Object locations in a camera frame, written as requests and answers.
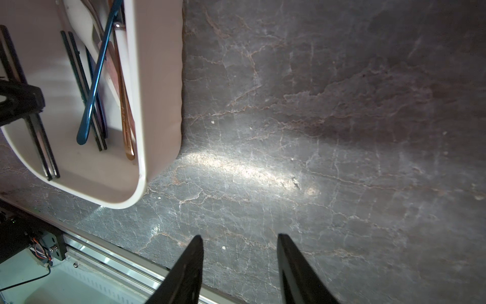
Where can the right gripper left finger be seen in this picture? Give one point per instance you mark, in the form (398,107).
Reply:
(183,282)

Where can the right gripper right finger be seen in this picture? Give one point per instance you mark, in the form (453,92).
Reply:
(299,283)

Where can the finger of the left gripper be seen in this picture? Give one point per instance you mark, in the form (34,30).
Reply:
(21,101)

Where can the white rectangular storage box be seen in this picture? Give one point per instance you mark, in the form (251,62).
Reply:
(154,42)

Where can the blue metallic handle utensil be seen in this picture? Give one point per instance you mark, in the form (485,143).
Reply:
(84,129)

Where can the dark blue handled spoon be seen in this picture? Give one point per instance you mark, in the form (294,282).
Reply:
(98,104)

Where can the copper rose gold spoon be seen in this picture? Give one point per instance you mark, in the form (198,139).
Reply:
(129,146)

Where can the aluminium front rail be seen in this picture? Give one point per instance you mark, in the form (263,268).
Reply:
(94,271)

